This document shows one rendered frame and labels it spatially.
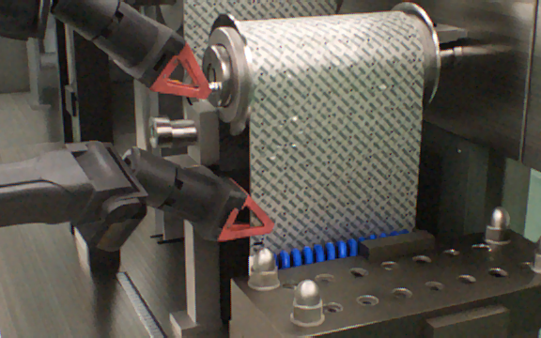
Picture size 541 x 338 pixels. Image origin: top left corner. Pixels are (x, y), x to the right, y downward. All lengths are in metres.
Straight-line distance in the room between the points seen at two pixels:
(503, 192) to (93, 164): 0.74
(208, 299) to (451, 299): 0.34
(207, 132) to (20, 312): 0.39
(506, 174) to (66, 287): 0.70
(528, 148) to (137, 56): 0.48
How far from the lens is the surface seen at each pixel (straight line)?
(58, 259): 1.42
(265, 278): 0.99
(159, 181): 0.97
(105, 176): 0.91
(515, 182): 1.43
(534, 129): 1.09
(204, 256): 1.14
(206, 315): 1.18
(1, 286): 1.36
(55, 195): 0.86
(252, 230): 1.05
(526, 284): 1.06
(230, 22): 1.03
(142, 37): 0.96
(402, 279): 1.04
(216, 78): 1.04
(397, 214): 1.15
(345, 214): 1.11
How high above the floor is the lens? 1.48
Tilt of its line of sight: 19 degrees down
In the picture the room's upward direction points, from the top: straight up
